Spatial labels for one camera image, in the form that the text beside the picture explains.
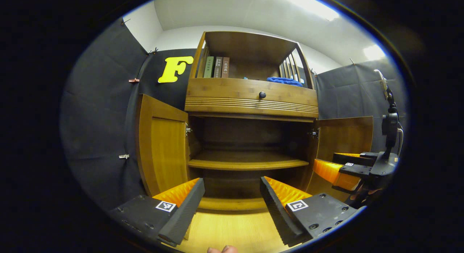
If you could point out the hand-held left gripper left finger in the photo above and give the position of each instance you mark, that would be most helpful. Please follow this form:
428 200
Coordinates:
185 213

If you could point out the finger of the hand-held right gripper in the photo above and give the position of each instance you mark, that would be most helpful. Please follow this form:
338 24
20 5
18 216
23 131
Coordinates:
359 170
353 158

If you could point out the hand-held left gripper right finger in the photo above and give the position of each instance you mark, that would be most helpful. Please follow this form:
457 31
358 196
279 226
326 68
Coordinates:
277 213

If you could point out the wooden shoe cabinet door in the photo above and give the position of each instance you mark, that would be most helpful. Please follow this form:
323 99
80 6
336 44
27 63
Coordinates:
344 137
166 151

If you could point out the wooden double-door shoe cabinet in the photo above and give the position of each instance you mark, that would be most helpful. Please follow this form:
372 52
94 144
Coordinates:
250 106

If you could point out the metal door hinge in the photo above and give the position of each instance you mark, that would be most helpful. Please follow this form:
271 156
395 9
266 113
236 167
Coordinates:
314 133
188 129

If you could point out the wooden inner shelf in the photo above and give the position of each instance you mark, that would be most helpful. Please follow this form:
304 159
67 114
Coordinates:
246 160

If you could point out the small ceiling light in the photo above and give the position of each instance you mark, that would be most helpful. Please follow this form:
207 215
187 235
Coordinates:
373 52

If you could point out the folded blue towel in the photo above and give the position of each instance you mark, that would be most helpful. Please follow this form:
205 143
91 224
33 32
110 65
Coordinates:
284 81

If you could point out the round black drawer knob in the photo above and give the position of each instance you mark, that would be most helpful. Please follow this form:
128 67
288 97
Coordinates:
262 95

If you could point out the wooden drawer front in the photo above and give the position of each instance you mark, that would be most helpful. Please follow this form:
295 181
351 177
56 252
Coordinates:
224 91

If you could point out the black backdrop cloth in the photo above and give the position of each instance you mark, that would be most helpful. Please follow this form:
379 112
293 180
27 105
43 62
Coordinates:
98 119

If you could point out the red cloth clip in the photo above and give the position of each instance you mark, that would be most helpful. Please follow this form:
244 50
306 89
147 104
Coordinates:
133 80

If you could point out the green book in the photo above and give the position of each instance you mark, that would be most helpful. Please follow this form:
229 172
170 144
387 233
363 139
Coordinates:
209 67

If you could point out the grey-brown book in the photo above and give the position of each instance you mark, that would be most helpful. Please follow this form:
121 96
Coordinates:
218 67

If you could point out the reddish brown book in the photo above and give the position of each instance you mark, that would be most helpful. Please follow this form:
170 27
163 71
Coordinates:
225 67

